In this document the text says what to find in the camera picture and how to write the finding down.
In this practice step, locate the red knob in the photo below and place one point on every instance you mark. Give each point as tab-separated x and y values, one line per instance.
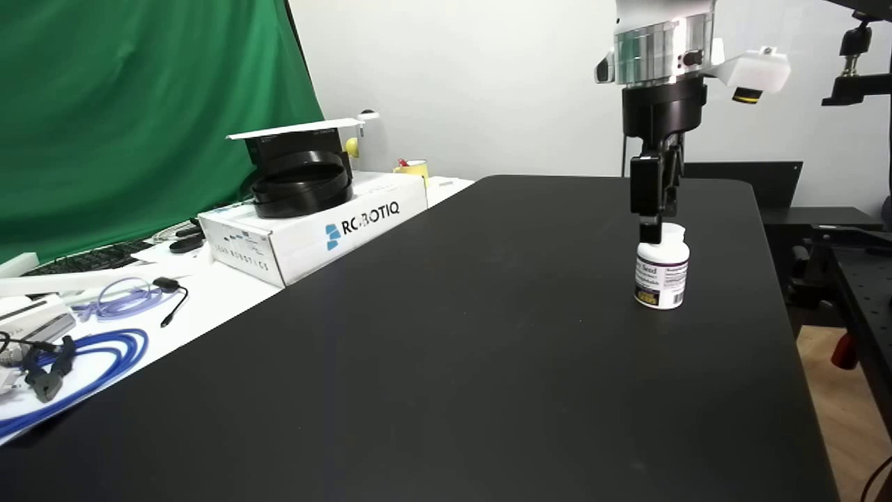
844	352

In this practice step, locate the white cardboard box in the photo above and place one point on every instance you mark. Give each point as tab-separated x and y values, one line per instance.
306	233

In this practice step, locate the black clamp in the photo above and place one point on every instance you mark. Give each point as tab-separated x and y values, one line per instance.
49	380

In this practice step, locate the black box with white lid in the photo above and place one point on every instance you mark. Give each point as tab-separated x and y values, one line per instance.
279	143

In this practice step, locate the black panel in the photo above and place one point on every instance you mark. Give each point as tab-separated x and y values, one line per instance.
773	183

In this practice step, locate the green backdrop cloth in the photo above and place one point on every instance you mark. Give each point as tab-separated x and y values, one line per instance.
139	104

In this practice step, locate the white and grey device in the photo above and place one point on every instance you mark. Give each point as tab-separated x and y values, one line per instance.
35	317

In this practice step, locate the white table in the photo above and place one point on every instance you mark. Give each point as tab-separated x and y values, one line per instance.
223	293

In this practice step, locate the yellow mug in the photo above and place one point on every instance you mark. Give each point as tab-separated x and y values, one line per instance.
414	169

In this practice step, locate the black keyboard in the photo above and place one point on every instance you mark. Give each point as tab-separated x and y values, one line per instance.
90	258

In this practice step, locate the flat white box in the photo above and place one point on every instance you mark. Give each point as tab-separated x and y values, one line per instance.
446	187

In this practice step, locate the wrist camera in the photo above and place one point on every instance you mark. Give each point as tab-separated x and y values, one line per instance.
756	70

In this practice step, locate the small yellow ball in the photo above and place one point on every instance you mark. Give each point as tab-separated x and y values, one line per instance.
352	147

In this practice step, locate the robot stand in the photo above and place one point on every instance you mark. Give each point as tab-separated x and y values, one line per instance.
867	293

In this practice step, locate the white medicine bottle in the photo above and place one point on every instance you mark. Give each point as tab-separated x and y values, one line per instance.
663	275

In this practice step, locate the long white bar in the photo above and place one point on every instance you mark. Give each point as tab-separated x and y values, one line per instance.
63	282

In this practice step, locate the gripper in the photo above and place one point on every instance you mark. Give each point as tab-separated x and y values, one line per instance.
662	108

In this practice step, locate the stack of black rings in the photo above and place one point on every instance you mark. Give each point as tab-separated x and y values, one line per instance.
300	185

